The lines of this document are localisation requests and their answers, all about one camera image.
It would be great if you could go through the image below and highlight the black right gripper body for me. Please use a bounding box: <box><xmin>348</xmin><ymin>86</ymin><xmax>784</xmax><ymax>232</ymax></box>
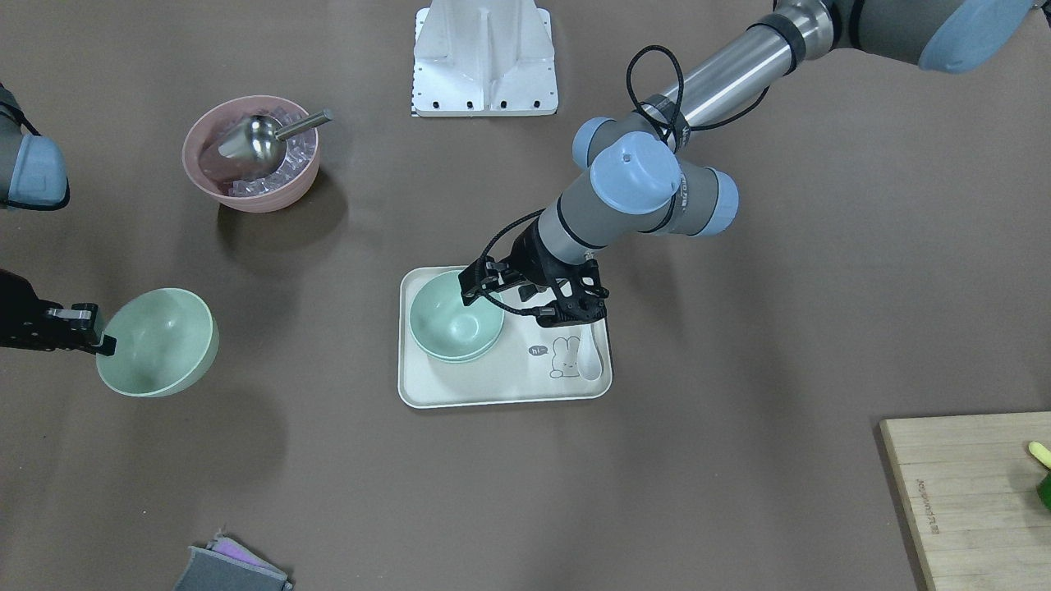
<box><xmin>1</xmin><ymin>270</ymin><xmax>101</xmax><ymax>353</ymax></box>

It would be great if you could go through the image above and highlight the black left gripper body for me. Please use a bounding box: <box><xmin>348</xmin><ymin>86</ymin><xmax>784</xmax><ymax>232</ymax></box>
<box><xmin>459</xmin><ymin>220</ymin><xmax>609</xmax><ymax>323</ymax></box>

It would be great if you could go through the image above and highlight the green bowl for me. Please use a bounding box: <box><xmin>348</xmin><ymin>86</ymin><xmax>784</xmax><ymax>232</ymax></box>
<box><xmin>408</xmin><ymin>270</ymin><xmax>504</xmax><ymax>355</ymax></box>
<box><xmin>95</xmin><ymin>287</ymin><xmax>220</xmax><ymax>399</ymax></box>
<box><xmin>421</xmin><ymin>346</ymin><xmax>493</xmax><ymax>364</ymax></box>

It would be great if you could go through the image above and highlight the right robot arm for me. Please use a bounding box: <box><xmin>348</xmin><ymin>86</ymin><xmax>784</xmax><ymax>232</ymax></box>
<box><xmin>1</xmin><ymin>87</ymin><xmax>117</xmax><ymax>356</ymax></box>

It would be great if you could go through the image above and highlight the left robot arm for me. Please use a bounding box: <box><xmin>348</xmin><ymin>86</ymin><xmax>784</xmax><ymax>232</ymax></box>
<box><xmin>459</xmin><ymin>1</ymin><xmax>1049</xmax><ymax>327</ymax></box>

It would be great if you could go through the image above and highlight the white plastic spoon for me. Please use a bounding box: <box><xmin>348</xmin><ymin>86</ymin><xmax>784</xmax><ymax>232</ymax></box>
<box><xmin>578</xmin><ymin>323</ymin><xmax>604</xmax><ymax>382</ymax></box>

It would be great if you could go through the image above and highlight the cream serving tray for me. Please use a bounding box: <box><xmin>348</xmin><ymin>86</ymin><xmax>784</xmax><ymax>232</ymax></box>
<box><xmin>397</xmin><ymin>265</ymin><xmax>614</xmax><ymax>409</ymax></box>

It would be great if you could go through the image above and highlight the green bowl on tray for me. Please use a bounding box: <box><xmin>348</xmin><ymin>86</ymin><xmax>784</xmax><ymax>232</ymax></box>
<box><xmin>421</xmin><ymin>346</ymin><xmax>493</xmax><ymax>364</ymax></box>

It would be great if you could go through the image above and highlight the pink bowl with ice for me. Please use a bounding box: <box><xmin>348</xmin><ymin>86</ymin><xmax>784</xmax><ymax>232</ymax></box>
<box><xmin>181</xmin><ymin>96</ymin><xmax>333</xmax><ymax>213</ymax></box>

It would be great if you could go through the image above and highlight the grey and pink cloth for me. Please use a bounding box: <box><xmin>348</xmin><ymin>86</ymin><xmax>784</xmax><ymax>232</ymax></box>
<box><xmin>173</xmin><ymin>534</ymin><xmax>294</xmax><ymax>590</ymax></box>

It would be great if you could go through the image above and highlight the metal scoop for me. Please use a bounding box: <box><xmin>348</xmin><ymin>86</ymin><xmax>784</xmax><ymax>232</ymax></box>
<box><xmin>217</xmin><ymin>108</ymin><xmax>334</xmax><ymax>167</ymax></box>

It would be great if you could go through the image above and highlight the wooden cutting board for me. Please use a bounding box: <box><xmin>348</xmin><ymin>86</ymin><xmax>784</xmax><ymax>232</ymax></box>
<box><xmin>879</xmin><ymin>411</ymin><xmax>1050</xmax><ymax>590</ymax></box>

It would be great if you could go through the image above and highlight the yellow plastic knife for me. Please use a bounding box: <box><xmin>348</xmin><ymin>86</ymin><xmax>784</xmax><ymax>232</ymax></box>
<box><xmin>1027</xmin><ymin>441</ymin><xmax>1051</xmax><ymax>470</ymax></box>

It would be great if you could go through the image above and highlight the green lime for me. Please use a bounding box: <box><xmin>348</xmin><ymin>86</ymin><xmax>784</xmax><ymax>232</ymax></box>
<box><xmin>1035</xmin><ymin>469</ymin><xmax>1051</xmax><ymax>511</ymax></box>

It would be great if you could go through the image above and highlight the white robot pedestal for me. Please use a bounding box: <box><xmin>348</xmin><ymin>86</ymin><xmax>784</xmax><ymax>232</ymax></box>
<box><xmin>411</xmin><ymin>1</ymin><xmax>559</xmax><ymax>117</ymax></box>

